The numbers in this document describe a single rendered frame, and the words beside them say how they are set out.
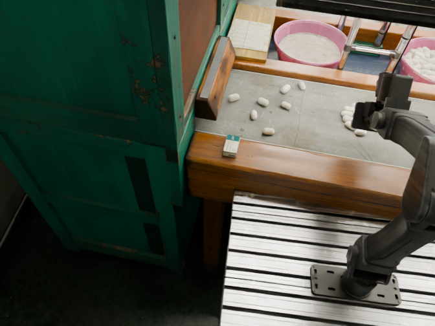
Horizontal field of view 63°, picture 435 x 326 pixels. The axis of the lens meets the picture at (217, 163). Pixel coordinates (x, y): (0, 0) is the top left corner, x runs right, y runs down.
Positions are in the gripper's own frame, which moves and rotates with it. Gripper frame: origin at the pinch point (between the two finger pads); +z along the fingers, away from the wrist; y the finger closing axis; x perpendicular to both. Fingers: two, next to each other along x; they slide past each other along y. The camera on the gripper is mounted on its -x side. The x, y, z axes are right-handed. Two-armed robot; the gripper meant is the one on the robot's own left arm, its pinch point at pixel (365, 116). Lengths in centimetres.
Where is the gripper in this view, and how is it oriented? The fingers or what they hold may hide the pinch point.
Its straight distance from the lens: 104.9
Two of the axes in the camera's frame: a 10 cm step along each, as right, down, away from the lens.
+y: -9.8, -1.9, 1.0
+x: -1.6, 9.6, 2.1
